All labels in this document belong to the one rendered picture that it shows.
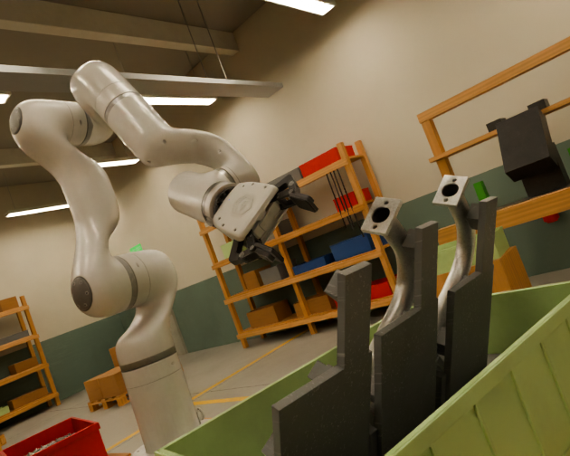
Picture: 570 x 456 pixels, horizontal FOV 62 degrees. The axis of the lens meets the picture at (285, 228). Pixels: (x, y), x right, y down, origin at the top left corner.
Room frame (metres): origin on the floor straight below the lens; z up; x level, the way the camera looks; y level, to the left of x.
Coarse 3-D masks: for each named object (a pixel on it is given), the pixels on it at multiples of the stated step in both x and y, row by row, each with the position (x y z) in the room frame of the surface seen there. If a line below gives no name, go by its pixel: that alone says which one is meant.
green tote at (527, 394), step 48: (528, 288) 0.85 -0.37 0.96; (528, 336) 0.62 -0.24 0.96; (288, 384) 0.87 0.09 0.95; (480, 384) 0.54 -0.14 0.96; (528, 384) 0.60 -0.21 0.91; (192, 432) 0.75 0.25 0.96; (240, 432) 0.80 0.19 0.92; (432, 432) 0.48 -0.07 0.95; (480, 432) 0.53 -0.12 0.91; (528, 432) 0.58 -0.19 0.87
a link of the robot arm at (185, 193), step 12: (180, 180) 0.86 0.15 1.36; (192, 180) 0.84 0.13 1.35; (204, 180) 0.82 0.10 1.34; (216, 180) 0.81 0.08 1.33; (228, 180) 0.85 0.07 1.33; (168, 192) 0.88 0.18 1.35; (180, 192) 0.85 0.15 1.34; (192, 192) 0.82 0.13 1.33; (204, 192) 0.80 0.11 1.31; (180, 204) 0.86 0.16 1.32; (192, 204) 0.82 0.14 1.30; (192, 216) 0.85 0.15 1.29
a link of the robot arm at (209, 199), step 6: (216, 186) 0.79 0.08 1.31; (222, 186) 0.78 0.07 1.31; (228, 186) 0.79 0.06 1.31; (210, 192) 0.79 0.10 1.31; (216, 192) 0.78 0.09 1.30; (204, 198) 0.79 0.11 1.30; (210, 198) 0.78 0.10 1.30; (204, 204) 0.79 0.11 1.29; (210, 204) 0.78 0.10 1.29; (204, 210) 0.79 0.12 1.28; (210, 210) 0.78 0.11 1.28; (204, 216) 0.80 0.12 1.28; (210, 216) 0.78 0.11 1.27; (210, 222) 0.79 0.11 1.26
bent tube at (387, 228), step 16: (384, 208) 0.65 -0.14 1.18; (368, 224) 0.64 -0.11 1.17; (384, 224) 0.63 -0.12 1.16; (400, 224) 0.65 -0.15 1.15; (400, 240) 0.66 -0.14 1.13; (400, 256) 0.69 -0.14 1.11; (400, 272) 0.71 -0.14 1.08; (400, 288) 0.71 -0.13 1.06; (400, 304) 0.71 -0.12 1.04; (384, 320) 0.70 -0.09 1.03
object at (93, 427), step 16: (48, 432) 1.49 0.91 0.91; (64, 432) 1.52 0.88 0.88; (80, 432) 1.27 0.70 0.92; (96, 432) 1.30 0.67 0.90; (16, 448) 1.43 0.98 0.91; (32, 448) 1.46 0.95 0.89; (48, 448) 1.22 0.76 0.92; (64, 448) 1.25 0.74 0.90; (80, 448) 1.27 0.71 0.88; (96, 448) 1.29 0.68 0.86
